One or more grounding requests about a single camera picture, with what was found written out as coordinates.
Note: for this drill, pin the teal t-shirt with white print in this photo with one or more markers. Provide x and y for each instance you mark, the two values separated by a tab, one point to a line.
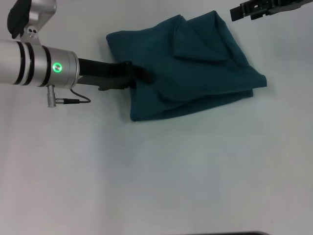
195	73

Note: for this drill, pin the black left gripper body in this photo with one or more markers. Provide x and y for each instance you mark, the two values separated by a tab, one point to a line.
95	71

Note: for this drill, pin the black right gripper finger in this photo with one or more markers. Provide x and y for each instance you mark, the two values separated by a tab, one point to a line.
259	16
237	14

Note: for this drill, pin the silver left camera mount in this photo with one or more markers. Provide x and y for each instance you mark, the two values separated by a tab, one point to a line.
31	34

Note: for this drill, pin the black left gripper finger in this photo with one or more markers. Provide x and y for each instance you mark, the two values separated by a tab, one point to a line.
117	84
137	73

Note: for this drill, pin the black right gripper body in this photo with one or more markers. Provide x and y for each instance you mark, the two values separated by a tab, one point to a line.
291	6

